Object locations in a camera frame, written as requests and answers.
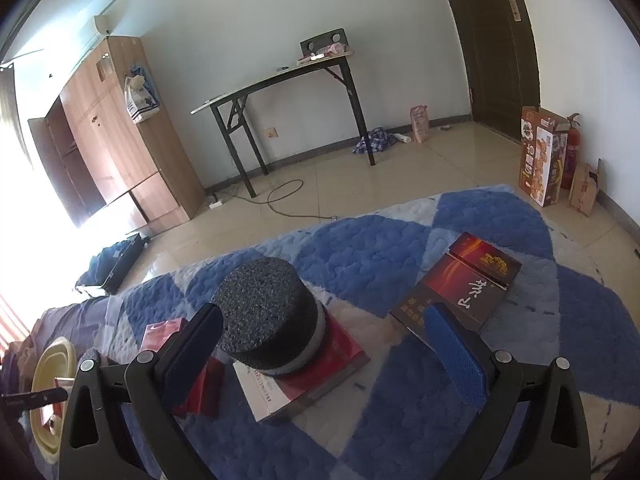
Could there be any black folding table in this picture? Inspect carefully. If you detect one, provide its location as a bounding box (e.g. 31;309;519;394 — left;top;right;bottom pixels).
190;50;377;198

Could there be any colourful printed cardboard box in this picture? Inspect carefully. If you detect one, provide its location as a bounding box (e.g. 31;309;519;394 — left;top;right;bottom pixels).
518;106;571;208

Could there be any white printed bag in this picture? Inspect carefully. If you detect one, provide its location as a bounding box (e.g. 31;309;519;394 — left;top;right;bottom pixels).
123;64;162;126

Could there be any red curtain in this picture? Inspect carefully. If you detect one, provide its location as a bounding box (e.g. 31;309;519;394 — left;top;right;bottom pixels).
0;285;32;348

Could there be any red fire extinguisher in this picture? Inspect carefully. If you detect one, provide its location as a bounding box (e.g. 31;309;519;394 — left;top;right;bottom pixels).
560;112;582;190

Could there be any blue and white blanket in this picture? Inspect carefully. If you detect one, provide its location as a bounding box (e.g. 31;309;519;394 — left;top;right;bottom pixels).
107;183;640;480

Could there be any pink packet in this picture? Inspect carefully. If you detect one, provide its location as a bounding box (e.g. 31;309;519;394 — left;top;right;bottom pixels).
306;44;353;63

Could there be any dark door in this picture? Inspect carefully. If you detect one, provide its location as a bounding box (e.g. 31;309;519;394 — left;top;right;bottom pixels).
432;0;542;143

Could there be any black floor cable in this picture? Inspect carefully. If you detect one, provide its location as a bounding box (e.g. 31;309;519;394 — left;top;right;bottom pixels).
205;180;341;221

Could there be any black case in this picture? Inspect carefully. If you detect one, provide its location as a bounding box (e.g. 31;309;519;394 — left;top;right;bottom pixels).
75;232;151;296

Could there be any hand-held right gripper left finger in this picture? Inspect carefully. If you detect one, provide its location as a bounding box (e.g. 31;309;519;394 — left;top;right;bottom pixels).
57;304;224;480

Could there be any pink paper bag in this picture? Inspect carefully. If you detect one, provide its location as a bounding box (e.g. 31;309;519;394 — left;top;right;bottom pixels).
410;105;431;144

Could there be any layered black foam disc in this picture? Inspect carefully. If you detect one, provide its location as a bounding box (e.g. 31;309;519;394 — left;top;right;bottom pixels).
211;256;328;378

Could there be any wooden wardrobe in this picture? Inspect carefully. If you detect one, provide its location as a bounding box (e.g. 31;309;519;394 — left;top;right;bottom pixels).
27;35;207;236

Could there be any navy bed sheet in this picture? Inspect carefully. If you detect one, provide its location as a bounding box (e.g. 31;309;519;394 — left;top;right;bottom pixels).
27;294;151;371

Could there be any small brown cardboard box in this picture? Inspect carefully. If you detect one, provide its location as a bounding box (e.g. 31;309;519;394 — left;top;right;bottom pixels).
568;158;607;216

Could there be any red and silver cigarette box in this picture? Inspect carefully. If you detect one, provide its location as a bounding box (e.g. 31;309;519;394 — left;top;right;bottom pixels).
232;317;371;423

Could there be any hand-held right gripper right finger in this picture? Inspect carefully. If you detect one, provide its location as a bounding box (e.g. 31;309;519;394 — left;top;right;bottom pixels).
424;302;593;480

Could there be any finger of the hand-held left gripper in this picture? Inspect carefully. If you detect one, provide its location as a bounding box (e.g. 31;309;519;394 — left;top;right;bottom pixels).
0;386;69;408

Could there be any plaid cloth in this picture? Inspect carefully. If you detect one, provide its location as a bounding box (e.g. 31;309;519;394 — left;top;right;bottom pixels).
352;127;398;155

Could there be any cream plastic basin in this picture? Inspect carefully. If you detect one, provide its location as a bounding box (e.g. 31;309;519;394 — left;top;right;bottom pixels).
31;337;78;466

